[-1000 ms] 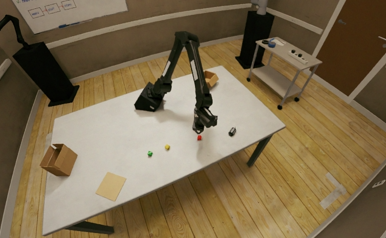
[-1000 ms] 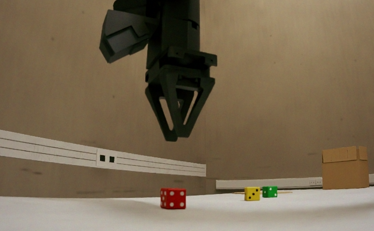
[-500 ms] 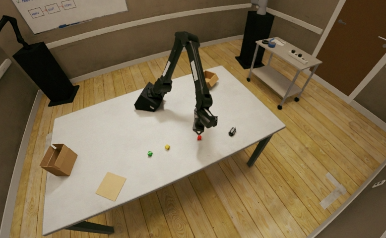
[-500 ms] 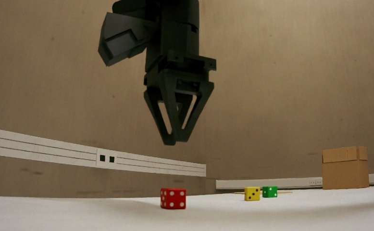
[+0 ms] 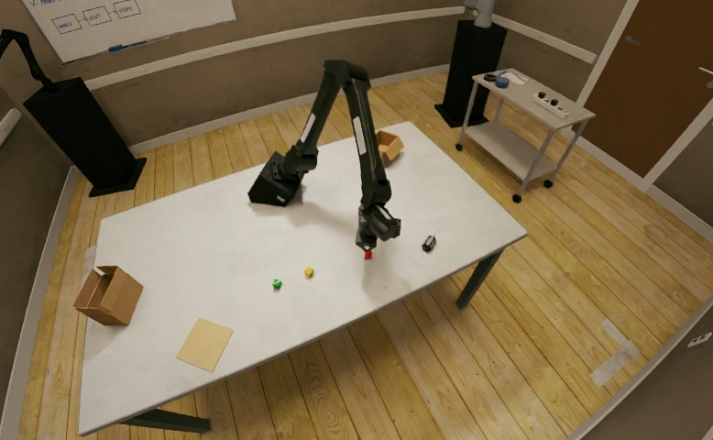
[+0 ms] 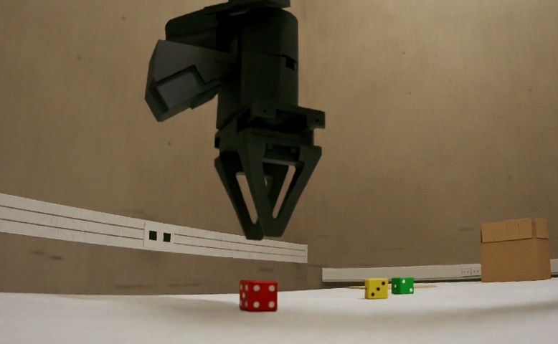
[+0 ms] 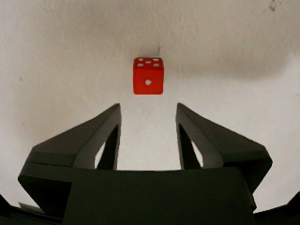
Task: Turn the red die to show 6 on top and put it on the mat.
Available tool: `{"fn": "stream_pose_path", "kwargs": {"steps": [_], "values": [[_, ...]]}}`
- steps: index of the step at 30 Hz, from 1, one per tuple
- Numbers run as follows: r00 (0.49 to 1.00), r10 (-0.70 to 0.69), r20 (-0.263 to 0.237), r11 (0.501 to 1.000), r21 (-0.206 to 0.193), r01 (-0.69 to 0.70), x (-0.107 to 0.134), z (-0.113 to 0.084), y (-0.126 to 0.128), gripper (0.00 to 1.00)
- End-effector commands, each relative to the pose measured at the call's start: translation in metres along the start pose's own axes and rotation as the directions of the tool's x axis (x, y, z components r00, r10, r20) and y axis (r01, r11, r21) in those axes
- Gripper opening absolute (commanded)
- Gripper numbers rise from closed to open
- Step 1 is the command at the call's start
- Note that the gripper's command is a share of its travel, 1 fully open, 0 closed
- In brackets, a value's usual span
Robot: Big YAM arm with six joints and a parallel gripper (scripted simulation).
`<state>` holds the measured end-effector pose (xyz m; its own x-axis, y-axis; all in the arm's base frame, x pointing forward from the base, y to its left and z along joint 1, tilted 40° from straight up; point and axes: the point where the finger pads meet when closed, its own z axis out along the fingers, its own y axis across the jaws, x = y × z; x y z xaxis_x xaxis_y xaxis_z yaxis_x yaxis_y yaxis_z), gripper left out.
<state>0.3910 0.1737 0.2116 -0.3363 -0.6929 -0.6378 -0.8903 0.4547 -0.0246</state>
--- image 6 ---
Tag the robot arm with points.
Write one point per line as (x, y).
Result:
(182, 76)

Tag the brown cardboard box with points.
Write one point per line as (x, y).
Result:
(515, 250)

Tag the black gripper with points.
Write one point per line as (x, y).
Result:
(265, 155)

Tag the red die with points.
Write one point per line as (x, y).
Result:
(258, 295)

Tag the yellow die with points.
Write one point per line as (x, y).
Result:
(375, 289)

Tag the green die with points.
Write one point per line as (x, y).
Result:
(402, 285)

